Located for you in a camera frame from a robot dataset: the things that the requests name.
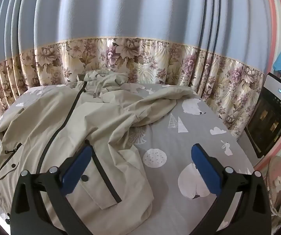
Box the beige hooded jacket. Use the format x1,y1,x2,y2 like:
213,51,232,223
0,70,202,230

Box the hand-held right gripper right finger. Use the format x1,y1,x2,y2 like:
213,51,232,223
191,143,271,235

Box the grey printed bed sheet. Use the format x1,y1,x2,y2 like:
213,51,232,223
0,83,256,235

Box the blue curtain with floral border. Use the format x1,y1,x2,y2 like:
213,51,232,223
0,0,276,140

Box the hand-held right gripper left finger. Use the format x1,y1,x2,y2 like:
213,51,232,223
10,144,93,235

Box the white and black water dispenser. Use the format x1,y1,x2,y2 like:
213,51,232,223
245,72,281,159

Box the standing electric fan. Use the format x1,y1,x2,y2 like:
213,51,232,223
263,155,281,218

